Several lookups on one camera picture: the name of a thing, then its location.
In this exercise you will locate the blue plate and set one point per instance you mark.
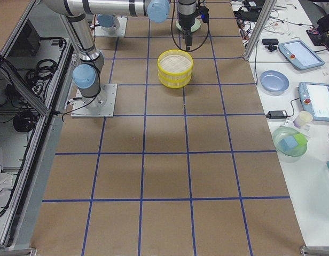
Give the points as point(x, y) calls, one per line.
point(274, 82)

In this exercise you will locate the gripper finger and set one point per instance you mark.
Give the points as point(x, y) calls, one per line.
point(187, 36)

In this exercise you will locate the black power adapter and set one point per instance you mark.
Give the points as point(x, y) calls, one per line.
point(277, 114)

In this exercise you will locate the blue teach pendant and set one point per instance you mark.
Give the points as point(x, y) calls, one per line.
point(300, 55)
point(315, 99)

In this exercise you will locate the blue teach pendant far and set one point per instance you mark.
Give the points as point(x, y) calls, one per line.
point(300, 55)

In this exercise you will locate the yellow steamer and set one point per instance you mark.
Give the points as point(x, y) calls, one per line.
point(174, 83)
point(174, 75)

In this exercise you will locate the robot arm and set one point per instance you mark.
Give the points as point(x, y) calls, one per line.
point(108, 22)
point(73, 15)

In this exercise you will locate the green bowl with sponges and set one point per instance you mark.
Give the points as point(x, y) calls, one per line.
point(290, 141)

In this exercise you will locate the white steamer liner cloth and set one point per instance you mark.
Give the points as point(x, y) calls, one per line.
point(175, 63)

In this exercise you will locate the aluminium frame post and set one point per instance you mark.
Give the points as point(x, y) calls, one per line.
point(262, 19)

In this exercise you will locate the mint green plate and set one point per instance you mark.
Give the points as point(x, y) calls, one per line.
point(196, 26)

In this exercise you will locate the white paper cup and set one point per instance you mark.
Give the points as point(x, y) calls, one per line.
point(303, 118)

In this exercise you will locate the blue teach pendant near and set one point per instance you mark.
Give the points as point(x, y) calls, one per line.
point(315, 99)

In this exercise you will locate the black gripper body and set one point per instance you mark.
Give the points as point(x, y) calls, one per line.
point(186, 21)

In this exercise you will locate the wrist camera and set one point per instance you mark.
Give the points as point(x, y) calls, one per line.
point(203, 12)

